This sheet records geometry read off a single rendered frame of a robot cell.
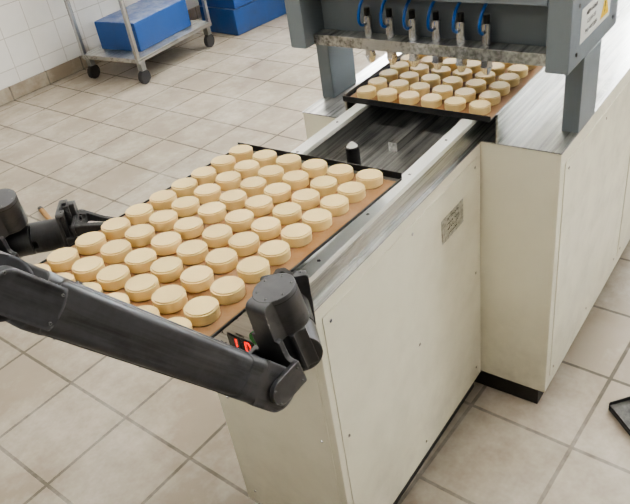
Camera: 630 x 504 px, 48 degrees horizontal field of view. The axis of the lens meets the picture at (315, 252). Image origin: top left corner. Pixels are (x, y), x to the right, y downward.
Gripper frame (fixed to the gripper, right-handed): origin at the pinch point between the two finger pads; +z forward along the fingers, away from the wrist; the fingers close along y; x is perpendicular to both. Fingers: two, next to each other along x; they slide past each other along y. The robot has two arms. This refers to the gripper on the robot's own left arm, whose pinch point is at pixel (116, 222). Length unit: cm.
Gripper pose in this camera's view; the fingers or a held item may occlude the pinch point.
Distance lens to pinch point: 131.8
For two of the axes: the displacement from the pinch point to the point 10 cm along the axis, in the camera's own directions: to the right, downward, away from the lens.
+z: 9.8, -1.9, 0.9
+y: 1.1, 8.4, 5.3
